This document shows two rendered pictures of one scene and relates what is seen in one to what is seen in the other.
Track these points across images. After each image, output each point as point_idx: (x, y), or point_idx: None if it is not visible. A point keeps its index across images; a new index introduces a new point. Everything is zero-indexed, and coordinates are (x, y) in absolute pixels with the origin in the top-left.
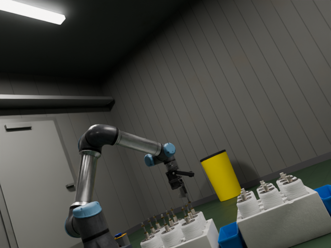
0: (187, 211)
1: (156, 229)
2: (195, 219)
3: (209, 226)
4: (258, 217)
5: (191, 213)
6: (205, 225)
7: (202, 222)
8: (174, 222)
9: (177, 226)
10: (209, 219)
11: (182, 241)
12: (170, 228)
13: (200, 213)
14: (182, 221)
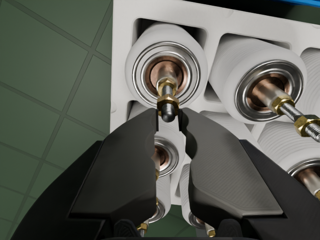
0: (278, 113)
1: (155, 215)
2: (306, 73)
3: (277, 17)
4: None
5: (283, 91)
6: (220, 36)
7: (274, 45)
8: (177, 164)
9: (261, 148)
10: (123, 5)
11: (293, 124)
12: (290, 171)
13: (197, 44)
14: (175, 133)
